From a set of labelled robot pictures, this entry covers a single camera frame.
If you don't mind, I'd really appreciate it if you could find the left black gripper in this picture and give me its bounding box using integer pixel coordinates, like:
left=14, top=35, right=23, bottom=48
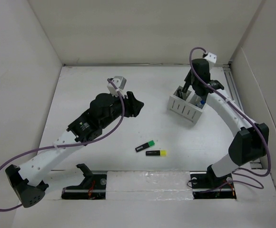
left=100, top=90, right=143, bottom=129

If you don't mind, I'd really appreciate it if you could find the green cap highlighter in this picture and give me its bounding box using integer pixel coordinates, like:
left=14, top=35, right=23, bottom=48
left=135, top=140, right=155, bottom=152

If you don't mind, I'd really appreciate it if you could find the yellow cap highlighter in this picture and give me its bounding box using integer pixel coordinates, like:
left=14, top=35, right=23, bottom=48
left=146, top=150, right=167, bottom=156

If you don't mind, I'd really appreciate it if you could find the purple cap highlighter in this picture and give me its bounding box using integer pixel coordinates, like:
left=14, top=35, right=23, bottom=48
left=177, top=89, right=183, bottom=99

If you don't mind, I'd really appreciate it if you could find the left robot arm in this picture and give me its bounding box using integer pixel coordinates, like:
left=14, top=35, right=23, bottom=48
left=5, top=91, right=144, bottom=208

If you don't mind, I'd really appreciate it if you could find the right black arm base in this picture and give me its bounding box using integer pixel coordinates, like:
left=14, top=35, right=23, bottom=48
left=187, top=171, right=237, bottom=200

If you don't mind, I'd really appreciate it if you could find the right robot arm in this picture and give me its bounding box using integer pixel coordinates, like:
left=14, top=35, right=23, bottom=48
left=183, top=58, right=270, bottom=187

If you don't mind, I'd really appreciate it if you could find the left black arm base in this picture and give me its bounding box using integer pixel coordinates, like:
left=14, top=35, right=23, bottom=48
left=61, top=163, right=108, bottom=200

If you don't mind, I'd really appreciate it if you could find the white slotted pen holder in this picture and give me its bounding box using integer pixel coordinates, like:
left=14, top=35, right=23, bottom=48
left=167, top=86, right=206, bottom=124

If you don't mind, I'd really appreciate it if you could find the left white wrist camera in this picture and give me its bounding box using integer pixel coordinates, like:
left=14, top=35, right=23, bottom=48
left=107, top=76, right=127, bottom=97

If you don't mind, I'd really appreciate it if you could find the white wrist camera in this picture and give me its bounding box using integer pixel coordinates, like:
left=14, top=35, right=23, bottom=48
left=107, top=76, right=127, bottom=97
left=203, top=52, right=217, bottom=64

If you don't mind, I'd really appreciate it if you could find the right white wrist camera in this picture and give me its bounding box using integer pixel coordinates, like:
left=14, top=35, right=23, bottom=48
left=203, top=52, right=217, bottom=64

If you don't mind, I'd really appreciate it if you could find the aluminium rail right side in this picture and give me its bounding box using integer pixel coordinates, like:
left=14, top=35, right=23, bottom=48
left=217, top=65, right=269, bottom=173

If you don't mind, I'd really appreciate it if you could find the aluminium rail back edge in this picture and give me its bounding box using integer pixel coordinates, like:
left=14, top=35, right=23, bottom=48
left=63, top=62, right=231, bottom=67

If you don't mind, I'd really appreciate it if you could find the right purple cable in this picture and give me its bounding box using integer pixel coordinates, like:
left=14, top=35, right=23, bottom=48
left=189, top=47, right=271, bottom=192

